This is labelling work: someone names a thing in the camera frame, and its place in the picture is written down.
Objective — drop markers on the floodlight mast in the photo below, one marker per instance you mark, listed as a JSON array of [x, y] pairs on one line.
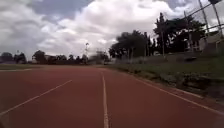
[[86, 50]]

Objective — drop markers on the group of dark trees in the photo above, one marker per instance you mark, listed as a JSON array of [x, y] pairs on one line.
[[133, 43]]

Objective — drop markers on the red running track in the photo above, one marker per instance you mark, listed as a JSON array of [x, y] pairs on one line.
[[76, 100]]

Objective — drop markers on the row of distant trees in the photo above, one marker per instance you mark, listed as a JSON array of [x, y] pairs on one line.
[[40, 57]]

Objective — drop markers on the grass field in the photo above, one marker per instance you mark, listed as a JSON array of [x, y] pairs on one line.
[[13, 66]]

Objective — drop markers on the pale building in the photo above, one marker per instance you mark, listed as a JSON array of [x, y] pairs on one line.
[[213, 41]]

